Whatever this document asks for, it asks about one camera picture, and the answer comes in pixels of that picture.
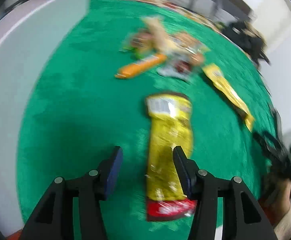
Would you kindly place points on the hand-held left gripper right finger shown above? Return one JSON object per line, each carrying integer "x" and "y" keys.
{"x": 185, "y": 180}

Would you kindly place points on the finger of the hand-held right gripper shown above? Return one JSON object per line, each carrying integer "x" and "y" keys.
{"x": 275, "y": 152}

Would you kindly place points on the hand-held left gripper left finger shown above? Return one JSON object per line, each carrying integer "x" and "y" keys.
{"x": 114, "y": 172}

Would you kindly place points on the yellow snack packet red end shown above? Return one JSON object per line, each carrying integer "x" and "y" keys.
{"x": 169, "y": 135}

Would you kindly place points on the white cardboard box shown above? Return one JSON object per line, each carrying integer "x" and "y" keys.
{"x": 23, "y": 62}

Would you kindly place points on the person's right hand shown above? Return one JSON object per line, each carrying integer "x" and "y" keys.
{"x": 280, "y": 195}

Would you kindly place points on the long yellow snack packet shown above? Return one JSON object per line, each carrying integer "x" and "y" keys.
{"x": 225, "y": 87}

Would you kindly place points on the orange snack packet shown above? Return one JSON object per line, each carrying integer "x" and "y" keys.
{"x": 140, "y": 66}

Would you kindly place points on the silver snack packet red print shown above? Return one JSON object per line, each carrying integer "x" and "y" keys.
{"x": 175, "y": 68}

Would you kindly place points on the black bag with clothes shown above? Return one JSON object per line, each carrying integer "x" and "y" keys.
{"x": 245, "y": 38}

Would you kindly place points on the green-edged snack packet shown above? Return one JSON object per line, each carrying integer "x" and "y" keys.
{"x": 139, "y": 43}

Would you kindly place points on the floral bedsheet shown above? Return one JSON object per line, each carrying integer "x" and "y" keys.
{"x": 185, "y": 8}

